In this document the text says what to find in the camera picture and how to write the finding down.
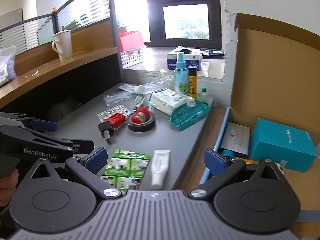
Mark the clear bag of small items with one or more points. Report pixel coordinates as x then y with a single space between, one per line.
6 66

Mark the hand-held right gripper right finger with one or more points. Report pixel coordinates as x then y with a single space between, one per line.
215 159

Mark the striped glass partition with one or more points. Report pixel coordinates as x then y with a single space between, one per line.
82 12

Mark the metal nail clipper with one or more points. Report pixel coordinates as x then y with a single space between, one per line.
138 103

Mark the white plastic basket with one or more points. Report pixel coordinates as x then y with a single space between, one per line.
132 57

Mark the yellow and black can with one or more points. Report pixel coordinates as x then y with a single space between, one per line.
192 85

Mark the small red jar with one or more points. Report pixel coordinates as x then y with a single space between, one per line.
140 115

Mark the silver blister pack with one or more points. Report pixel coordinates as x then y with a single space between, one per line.
112 111

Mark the crumpled clear plastic wrap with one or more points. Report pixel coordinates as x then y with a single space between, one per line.
163 78

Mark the red box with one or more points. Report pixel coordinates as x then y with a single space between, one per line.
130 40

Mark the teal plastic pouch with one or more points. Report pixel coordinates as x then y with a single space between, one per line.
187 117

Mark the dark framed window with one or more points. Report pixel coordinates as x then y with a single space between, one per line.
185 20

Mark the blue printed cardboard box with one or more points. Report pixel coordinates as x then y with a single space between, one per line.
272 62

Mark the blue tape roll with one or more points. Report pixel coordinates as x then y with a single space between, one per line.
227 154

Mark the white tissue pack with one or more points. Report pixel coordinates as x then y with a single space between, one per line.
166 101

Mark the small round white container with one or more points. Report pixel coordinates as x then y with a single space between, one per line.
191 103

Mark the blue and white glove box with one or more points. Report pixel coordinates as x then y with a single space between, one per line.
192 60

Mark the black tape roll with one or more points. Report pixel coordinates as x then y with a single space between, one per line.
141 127

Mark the green tissue packets pack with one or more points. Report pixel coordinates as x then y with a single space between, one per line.
125 167

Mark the teal box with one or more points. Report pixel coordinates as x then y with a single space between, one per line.
280 142

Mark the light blue spray bottle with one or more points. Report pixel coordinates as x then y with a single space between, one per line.
181 78

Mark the wooden counter shelf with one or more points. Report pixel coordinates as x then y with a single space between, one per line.
50 67

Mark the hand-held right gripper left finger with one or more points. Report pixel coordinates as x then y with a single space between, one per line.
96 158

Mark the small orange figure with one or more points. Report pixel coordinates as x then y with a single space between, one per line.
53 9

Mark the black disc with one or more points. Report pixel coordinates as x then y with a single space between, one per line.
212 53

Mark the stone window sill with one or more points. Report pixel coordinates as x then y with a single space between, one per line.
155 60

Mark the white pill bottle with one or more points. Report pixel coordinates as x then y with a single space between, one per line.
139 89

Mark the white tube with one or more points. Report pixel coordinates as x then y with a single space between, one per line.
160 167

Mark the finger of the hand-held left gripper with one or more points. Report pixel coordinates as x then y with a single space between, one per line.
82 146
43 125

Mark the flat white box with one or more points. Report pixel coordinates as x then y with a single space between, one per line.
236 137

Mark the white mug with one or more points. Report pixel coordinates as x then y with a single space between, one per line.
63 46

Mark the person's left hand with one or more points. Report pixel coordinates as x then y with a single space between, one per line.
7 188

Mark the small green dropper bottle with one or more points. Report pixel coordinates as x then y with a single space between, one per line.
204 97

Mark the clear plastic bag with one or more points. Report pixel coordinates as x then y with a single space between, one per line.
117 97
152 87

